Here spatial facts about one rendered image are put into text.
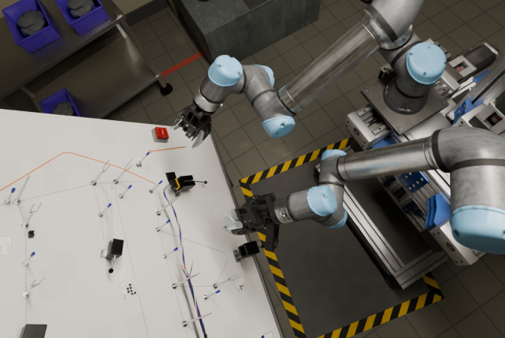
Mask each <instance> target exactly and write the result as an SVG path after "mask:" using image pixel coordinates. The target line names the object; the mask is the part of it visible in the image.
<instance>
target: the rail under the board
mask: <svg viewBox="0 0 505 338"><path fill-rule="evenodd" d="M210 136H211V139H212V141H213V145H214V148H215V150H216V154H217V156H218V159H219V163H220V165H221V168H222V171H223V173H224V176H225V180H226V182H227V185H228V188H229V191H230V193H231V197H232V200H233V202H234V205H235V208H237V207H238V204H237V200H236V197H235V195H234V192H233V189H232V187H231V183H230V181H229V178H228V174H227V172H226V169H225V166H224V164H223V161H222V157H221V155H220V153H219V149H218V146H217V144H216V141H215V138H214V136H213V133H212V131H211V132H210ZM245 237H246V240H247V242H251V240H250V238H249V234H245ZM253 260H254V262H255V265H256V269H257V271H258V274H259V277H260V280H261V282H262V286H263V289H264V291H265V294H266V297H267V299H268V303H269V306H270V308H271V312H272V314H273V317H274V321H275V323H276V326H277V329H278V331H279V334H280V338H285V337H284V334H283V330H282V328H281V325H280V322H279V319H278V317H277V313H276V311H275V308H274V305H273V302H272V299H271V296H270V294H269V291H268V287H267V286H266V283H265V279H264V277H263V274H262V271H261V268H260V266H259V262H258V259H257V257H256V255H254V256H253Z"/></svg>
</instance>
